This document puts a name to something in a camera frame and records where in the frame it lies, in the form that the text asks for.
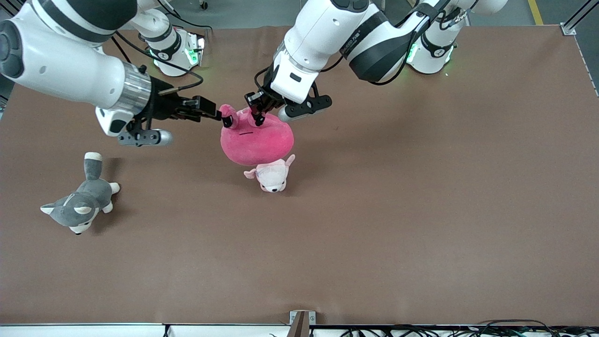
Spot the grey white husky plush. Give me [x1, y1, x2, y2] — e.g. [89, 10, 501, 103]
[40, 152, 121, 235]

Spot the black right base cable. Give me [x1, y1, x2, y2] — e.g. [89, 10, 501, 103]
[157, 0, 213, 31]

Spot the white table edge rail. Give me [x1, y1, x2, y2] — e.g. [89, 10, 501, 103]
[0, 323, 599, 337]

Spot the metal table edge bracket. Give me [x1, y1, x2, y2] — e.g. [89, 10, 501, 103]
[289, 310, 316, 337]

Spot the hot pink round plush toy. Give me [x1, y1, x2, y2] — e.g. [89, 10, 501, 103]
[219, 104, 295, 167]

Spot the aluminium corner profile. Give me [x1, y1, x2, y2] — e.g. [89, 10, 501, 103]
[562, 0, 599, 36]

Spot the pale pink plush dog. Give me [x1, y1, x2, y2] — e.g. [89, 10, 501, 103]
[243, 154, 296, 193]

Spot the black cable bundle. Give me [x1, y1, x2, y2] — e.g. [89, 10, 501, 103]
[337, 320, 599, 337]

